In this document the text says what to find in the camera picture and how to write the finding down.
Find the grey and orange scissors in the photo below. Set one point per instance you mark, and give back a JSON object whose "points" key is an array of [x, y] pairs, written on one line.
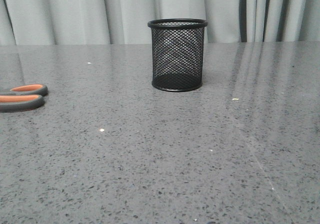
{"points": [[22, 98]]}

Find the grey curtain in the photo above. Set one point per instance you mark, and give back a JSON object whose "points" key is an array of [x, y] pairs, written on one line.
{"points": [[79, 22]]}

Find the black mesh pen bucket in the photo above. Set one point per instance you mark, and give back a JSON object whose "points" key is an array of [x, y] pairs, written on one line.
{"points": [[177, 53]]}

